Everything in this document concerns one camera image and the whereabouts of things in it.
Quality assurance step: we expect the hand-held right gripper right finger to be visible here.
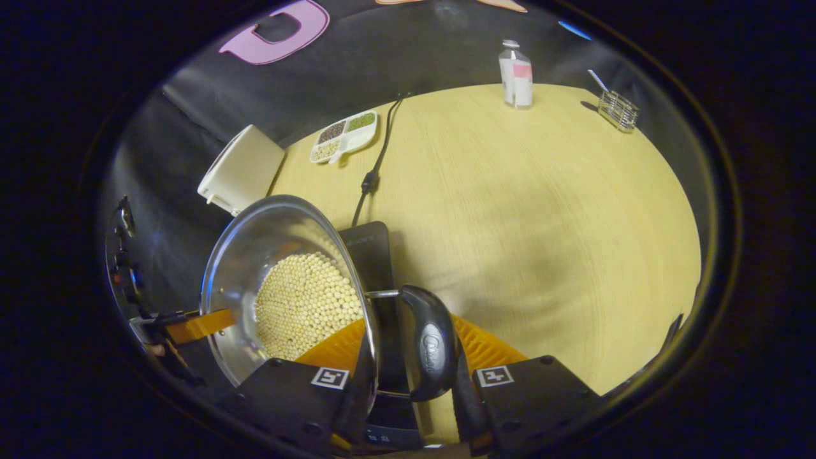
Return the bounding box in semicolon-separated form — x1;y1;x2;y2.
449;315;601;457

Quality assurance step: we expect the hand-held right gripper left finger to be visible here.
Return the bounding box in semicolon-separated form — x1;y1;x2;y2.
220;318;378;457

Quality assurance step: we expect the pile of yellow soybeans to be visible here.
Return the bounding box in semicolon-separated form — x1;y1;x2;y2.
254;252;364;361

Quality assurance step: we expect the stainless steel pot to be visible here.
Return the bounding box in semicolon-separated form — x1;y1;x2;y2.
200;194;459;403

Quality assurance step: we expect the black induction cooktop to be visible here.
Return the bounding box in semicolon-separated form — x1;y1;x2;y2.
337;221;426;448

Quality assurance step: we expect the white divided bean dish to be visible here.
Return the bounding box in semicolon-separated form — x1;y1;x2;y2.
309;110;379;165

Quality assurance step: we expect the clear bottle with pink label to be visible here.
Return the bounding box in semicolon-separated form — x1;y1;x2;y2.
498;40;534;110

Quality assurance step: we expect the black backdrop cloth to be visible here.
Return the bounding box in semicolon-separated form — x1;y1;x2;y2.
96;0;715;358

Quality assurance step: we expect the black power cable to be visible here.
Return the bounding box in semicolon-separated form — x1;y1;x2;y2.
350;92;410;229

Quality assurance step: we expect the wire mesh basket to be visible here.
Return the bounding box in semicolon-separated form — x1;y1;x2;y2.
597;89;641;133

